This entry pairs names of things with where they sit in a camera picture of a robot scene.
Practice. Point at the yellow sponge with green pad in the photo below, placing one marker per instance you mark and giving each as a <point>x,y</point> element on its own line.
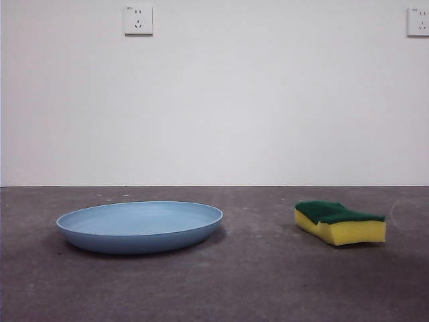
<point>348,233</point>

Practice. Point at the blue round plate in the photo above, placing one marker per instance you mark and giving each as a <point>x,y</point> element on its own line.
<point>134,231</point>

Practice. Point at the white wall socket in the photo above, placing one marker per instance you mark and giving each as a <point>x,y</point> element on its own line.
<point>419,21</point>
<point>138,20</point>

